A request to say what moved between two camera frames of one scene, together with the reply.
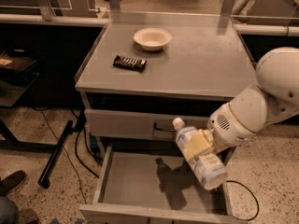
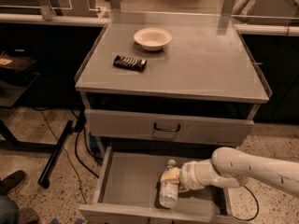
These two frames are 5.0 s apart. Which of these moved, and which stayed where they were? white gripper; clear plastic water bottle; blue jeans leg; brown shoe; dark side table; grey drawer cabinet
Moved: white gripper; clear plastic water bottle
Stayed: blue jeans leg; brown shoe; dark side table; grey drawer cabinet
